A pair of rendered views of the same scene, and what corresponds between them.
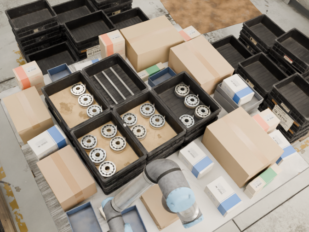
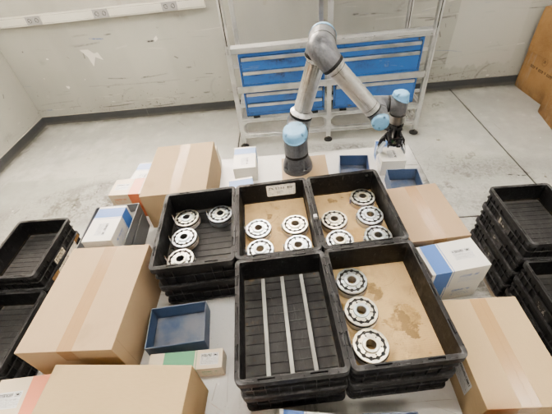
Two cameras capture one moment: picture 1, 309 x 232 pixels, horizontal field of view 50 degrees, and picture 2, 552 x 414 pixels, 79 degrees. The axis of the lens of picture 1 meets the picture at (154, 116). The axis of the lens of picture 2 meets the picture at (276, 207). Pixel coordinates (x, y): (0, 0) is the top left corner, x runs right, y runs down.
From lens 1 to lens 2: 2.11 m
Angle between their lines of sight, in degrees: 75
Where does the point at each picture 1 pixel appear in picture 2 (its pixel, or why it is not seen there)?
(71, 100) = (392, 335)
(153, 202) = (319, 171)
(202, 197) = (264, 177)
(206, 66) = (102, 273)
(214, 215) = (264, 162)
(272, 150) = (167, 150)
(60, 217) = not seen: hidden behind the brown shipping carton
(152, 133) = (275, 222)
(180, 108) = (209, 241)
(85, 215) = not seen: hidden behind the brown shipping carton
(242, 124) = (163, 179)
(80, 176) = (402, 199)
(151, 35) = not seen: outside the picture
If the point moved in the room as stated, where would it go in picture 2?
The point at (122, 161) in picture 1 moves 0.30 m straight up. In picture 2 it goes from (338, 204) to (341, 145)
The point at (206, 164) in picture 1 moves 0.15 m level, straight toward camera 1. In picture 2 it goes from (237, 181) to (263, 170)
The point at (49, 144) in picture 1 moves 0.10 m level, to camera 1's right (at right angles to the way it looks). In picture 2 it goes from (448, 246) to (418, 235)
